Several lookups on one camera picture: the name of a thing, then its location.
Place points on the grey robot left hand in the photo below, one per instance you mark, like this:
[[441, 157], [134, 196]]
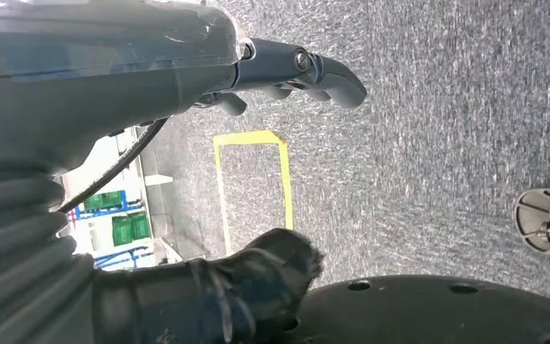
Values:
[[90, 71]]

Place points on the green plastic crate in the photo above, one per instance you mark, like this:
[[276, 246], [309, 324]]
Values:
[[121, 231], [103, 201], [140, 226]]

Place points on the yellow floor tape square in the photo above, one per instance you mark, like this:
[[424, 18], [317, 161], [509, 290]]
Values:
[[284, 180]]

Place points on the black robot body shell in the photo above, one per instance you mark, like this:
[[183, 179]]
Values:
[[422, 313]]

